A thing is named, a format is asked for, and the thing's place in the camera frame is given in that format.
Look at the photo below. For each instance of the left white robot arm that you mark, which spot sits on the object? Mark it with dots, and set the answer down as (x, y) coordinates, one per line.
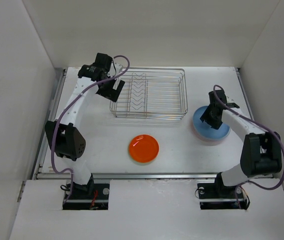
(63, 135)

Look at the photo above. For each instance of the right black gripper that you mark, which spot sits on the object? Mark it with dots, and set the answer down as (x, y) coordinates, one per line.
(215, 124)

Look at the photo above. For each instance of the wire dish rack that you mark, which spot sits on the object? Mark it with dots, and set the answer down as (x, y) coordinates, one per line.
(152, 93)

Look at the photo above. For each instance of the blue plate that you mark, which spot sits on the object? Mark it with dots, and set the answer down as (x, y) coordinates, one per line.
(205, 131)

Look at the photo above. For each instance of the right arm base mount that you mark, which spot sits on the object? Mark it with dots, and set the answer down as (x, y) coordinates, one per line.
(211, 199)

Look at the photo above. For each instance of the small orange plate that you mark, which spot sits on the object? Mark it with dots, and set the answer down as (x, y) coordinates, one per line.
(143, 148)

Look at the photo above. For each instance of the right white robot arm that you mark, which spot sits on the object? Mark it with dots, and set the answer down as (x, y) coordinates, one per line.
(261, 152)

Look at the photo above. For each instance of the pink plate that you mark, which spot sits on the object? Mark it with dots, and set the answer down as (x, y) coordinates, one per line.
(206, 141)

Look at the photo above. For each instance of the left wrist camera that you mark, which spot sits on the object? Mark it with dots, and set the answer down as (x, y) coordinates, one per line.
(118, 68)

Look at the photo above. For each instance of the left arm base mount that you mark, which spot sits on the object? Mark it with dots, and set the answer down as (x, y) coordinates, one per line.
(95, 199)

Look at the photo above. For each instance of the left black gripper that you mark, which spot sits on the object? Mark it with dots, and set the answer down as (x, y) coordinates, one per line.
(110, 93)

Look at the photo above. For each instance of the metal rail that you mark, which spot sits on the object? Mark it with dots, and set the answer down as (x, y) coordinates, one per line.
(130, 176)

